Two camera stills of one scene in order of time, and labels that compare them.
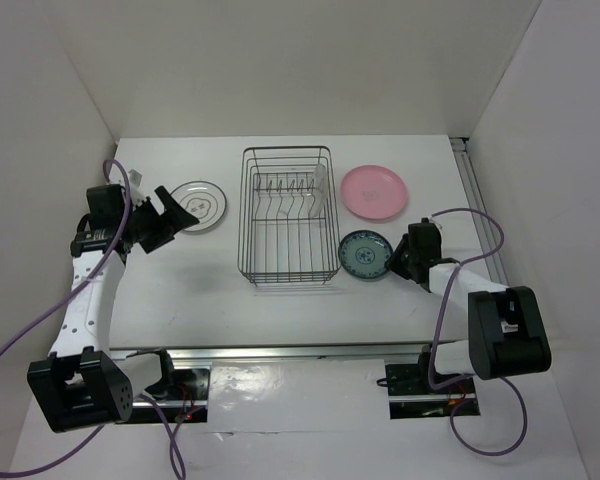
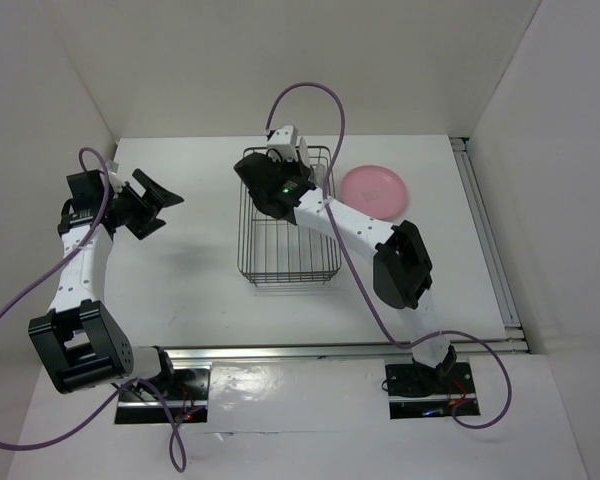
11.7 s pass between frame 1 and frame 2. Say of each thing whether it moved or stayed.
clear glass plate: stayed
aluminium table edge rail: stayed
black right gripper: moved
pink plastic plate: stayed
